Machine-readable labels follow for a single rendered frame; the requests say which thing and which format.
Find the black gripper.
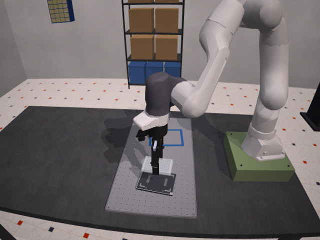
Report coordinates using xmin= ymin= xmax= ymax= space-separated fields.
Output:
xmin=148 ymin=123 xmax=168 ymax=175

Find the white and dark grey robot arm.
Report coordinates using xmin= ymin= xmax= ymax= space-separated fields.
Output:
xmin=133 ymin=0 xmax=289 ymax=162

